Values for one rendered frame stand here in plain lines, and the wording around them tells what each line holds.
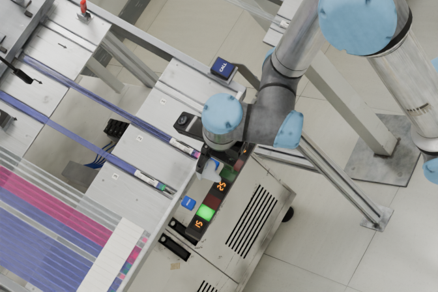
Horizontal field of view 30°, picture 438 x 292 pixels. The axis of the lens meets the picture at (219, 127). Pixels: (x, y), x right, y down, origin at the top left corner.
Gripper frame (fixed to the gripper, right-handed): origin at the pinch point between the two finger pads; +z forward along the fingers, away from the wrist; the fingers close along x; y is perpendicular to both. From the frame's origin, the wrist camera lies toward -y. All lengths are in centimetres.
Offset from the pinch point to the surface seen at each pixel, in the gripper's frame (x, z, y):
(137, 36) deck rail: 19.1, 8.9, -32.8
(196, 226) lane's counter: -14.6, 10.9, 4.3
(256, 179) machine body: 15, 65, 7
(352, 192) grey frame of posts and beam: 22, 50, 34
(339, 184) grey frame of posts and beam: 21, 45, 29
